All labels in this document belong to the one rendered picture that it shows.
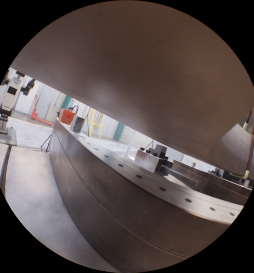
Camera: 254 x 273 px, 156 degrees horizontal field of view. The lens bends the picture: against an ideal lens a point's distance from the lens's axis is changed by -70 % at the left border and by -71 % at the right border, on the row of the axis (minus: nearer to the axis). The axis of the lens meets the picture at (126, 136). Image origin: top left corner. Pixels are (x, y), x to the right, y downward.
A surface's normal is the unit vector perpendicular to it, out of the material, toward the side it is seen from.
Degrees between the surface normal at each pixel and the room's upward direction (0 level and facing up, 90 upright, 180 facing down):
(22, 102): 90
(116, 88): 180
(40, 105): 90
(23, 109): 90
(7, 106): 90
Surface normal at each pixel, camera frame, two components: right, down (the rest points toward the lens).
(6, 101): 0.89, 0.33
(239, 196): -0.93, -0.35
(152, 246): -0.58, -0.24
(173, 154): -0.32, -0.15
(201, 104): -0.35, 0.94
